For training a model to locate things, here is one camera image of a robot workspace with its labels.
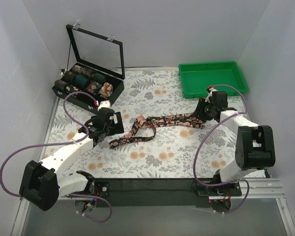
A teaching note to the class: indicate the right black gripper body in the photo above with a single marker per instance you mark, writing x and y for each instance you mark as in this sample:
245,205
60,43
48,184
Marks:
202,111

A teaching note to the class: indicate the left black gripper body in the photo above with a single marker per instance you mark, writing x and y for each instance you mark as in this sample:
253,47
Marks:
118,122

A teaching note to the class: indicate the black floral necktie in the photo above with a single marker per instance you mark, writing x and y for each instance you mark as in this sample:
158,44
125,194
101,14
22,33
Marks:
187,120

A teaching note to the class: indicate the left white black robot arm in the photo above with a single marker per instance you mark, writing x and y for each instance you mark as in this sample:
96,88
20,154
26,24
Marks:
43,183

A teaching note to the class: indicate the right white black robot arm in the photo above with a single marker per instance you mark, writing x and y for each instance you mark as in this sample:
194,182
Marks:
254,143

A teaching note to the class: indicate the green plastic tray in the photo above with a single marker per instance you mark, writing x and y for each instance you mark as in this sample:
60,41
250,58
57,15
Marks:
197,77

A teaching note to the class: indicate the rolled cream red tie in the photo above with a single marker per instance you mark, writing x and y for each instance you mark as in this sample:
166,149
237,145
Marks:
106,90

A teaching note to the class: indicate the rolled navy floral tie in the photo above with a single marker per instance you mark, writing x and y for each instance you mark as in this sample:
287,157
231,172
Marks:
93,87

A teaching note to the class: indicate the floral patterned table mat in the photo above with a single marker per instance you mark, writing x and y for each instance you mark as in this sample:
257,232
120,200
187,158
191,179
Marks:
175,152

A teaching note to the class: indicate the rolled black floral tie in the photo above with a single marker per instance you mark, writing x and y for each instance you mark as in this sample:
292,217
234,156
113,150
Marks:
68,89

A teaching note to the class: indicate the rolled teal tie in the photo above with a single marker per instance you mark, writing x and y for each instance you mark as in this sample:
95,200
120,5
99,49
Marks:
81,81

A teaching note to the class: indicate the rolled dark green tie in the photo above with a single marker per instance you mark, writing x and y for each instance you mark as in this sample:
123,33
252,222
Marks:
99,78

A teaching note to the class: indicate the black tie display box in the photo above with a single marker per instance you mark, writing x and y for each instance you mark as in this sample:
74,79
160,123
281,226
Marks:
95,68

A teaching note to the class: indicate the rolled dark purple tie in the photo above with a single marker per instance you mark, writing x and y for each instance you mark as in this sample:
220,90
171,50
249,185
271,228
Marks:
60,85

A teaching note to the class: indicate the rolled brown patterned tie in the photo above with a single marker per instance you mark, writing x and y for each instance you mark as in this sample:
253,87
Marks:
82,70

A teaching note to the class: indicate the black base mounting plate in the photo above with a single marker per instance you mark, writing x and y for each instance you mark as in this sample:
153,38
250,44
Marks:
158,192

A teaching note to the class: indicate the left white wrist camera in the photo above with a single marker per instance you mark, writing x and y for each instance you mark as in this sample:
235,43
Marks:
104,104

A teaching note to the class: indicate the aluminium frame rail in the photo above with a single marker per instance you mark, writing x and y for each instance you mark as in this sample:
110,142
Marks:
263,213

